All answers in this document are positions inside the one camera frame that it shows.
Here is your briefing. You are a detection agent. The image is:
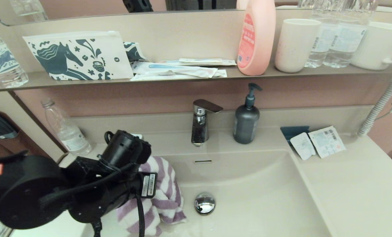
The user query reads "purple white striped towel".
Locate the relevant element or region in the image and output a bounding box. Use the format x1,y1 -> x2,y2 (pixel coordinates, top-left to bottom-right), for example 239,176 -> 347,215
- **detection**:
116,156 -> 187,237

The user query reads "chrome lever faucet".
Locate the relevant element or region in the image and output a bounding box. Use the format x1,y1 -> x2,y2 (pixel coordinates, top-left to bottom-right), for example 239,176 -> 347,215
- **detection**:
191,99 -> 224,147

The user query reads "beige ceramic sink basin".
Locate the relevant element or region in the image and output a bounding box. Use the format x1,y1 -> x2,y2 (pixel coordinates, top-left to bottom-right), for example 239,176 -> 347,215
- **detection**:
84,131 -> 336,237

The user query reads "chrome drain stopper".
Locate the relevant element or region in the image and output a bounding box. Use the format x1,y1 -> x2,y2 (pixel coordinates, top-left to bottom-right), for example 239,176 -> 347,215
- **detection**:
194,192 -> 216,215

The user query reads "slim clear plastic bottle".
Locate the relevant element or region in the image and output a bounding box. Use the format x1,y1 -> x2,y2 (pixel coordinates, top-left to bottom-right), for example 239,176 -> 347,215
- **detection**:
41,98 -> 93,157

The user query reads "long thin white packet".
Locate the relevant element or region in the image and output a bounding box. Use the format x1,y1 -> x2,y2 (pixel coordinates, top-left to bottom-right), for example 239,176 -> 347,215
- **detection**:
130,73 -> 227,82

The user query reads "white toothbrush packet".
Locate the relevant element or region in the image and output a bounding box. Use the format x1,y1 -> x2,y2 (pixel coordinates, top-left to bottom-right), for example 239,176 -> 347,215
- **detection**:
131,61 -> 228,79

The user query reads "dark grey soap pump bottle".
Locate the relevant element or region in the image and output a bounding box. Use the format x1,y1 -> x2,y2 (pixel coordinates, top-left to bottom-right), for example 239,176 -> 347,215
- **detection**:
233,83 -> 263,145

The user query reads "small horse print packet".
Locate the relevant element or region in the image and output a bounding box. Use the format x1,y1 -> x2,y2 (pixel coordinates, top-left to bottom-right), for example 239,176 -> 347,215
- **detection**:
123,41 -> 150,63

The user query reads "white horse print pouch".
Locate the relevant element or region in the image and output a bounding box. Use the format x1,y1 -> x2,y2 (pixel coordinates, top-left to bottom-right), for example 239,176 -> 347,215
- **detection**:
22,31 -> 134,81

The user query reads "flat white amenity packet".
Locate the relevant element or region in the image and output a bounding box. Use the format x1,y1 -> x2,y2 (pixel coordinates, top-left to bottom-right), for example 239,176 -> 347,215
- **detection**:
161,58 -> 238,66

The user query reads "teal tray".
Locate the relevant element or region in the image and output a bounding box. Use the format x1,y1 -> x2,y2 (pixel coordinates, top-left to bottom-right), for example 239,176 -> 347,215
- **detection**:
280,126 -> 310,145

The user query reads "small white sachet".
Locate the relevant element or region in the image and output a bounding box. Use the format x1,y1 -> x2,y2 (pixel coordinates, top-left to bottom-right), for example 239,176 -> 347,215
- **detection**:
289,132 -> 316,161

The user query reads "water bottle with horse label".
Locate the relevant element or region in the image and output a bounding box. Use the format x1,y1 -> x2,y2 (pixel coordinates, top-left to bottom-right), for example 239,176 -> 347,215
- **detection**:
0,9 -> 29,89

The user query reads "pink lotion bottle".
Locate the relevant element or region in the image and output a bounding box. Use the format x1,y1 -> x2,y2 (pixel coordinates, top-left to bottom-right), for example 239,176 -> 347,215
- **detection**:
236,0 -> 277,76

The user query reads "large white printed sachet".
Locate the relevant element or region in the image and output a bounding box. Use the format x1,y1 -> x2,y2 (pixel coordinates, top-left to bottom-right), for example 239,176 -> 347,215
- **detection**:
307,126 -> 346,159

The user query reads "clear ribbed water bottle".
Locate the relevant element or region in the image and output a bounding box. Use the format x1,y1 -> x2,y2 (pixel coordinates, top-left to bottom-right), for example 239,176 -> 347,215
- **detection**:
304,0 -> 340,68
322,0 -> 379,68

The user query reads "black labelled left wrist camera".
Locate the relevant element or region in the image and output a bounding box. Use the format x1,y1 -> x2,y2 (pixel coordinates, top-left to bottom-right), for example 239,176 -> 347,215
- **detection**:
139,172 -> 158,199

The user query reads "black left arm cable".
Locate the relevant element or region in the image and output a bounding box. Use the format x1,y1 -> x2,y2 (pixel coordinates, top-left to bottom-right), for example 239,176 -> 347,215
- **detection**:
39,161 -> 147,237

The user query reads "grey wall shelf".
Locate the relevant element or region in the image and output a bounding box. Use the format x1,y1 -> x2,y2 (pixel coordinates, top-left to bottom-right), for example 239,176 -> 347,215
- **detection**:
0,64 -> 392,93

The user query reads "wall mirror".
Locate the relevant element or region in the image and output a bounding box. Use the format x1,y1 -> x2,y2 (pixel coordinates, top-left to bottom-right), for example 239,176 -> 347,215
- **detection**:
0,0 -> 392,27

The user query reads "white handleless cup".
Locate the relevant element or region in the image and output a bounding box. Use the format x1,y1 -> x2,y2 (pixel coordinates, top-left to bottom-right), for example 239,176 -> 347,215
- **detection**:
274,18 -> 322,73

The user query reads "white coiled cord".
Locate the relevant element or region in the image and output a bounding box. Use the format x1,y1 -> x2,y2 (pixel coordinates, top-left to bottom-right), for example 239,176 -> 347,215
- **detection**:
357,77 -> 392,138

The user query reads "white mug with handle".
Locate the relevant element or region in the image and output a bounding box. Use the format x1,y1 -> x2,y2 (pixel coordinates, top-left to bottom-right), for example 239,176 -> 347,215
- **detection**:
350,21 -> 392,71

